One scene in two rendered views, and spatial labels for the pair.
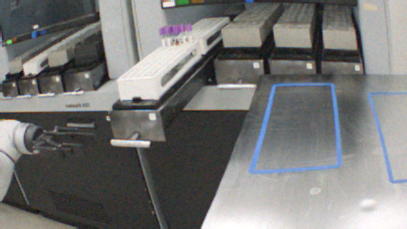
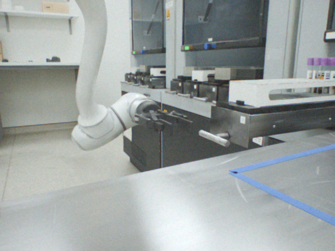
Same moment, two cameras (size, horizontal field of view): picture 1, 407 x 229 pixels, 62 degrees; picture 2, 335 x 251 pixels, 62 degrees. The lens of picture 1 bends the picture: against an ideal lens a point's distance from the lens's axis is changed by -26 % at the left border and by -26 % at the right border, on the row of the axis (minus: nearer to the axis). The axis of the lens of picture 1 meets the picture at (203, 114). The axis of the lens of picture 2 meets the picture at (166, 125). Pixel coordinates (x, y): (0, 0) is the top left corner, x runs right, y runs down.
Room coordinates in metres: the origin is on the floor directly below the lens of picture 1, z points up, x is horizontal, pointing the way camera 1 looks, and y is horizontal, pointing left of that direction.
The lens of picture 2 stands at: (0.32, -0.16, 0.91)
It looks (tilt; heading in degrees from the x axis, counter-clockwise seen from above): 13 degrees down; 42
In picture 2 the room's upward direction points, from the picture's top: straight up
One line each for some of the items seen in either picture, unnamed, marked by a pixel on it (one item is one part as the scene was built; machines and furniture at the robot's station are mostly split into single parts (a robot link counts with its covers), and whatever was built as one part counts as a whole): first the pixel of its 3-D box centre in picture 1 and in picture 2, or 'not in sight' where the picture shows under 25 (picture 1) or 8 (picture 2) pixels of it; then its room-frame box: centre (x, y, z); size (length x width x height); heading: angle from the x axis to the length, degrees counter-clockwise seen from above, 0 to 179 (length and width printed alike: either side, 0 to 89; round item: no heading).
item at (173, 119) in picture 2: (61, 137); (169, 118); (0.93, 0.38, 0.75); 0.11 x 0.01 x 0.04; 83
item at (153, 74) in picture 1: (162, 69); (289, 93); (1.04, 0.08, 0.83); 0.30 x 0.10 x 0.06; 158
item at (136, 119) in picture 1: (185, 70); (324, 111); (1.16, 0.03, 0.78); 0.73 x 0.14 x 0.09; 158
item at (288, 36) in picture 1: (292, 37); not in sight; (1.12, -0.28, 0.85); 0.12 x 0.02 x 0.06; 67
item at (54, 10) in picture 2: not in sight; (55, 9); (2.10, 3.27, 1.52); 0.29 x 0.22 x 0.12; 157
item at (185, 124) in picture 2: (84, 138); (185, 124); (0.90, 0.29, 0.75); 0.07 x 0.01 x 0.03; 67
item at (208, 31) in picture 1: (203, 35); not in sight; (1.33, -0.04, 0.83); 0.30 x 0.10 x 0.06; 158
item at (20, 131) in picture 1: (27, 138); (144, 111); (0.96, 0.51, 0.75); 0.09 x 0.06 x 0.09; 157
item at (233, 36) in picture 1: (242, 37); not in sight; (1.18, -0.14, 0.85); 0.12 x 0.02 x 0.06; 68
